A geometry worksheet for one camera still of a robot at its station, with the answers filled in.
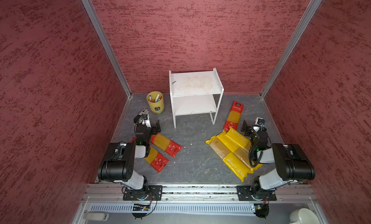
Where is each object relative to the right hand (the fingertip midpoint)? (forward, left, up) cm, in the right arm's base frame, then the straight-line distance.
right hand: (250, 123), depth 92 cm
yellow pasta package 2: (-12, +8, -7) cm, 16 cm away
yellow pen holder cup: (+21, +64, +3) cm, 68 cm away
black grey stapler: (+16, +74, -5) cm, 75 cm away
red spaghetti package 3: (+12, +6, -9) cm, 16 cm away
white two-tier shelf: (+6, +36, +24) cm, 43 cm away
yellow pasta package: (-22, +13, -8) cm, 27 cm away
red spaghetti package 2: (-20, +60, -6) cm, 63 cm away
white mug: (-48, -10, -2) cm, 49 cm away
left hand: (+3, +65, 0) cm, 65 cm away
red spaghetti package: (-10, +55, -6) cm, 57 cm away
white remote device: (-46, +83, -2) cm, 95 cm away
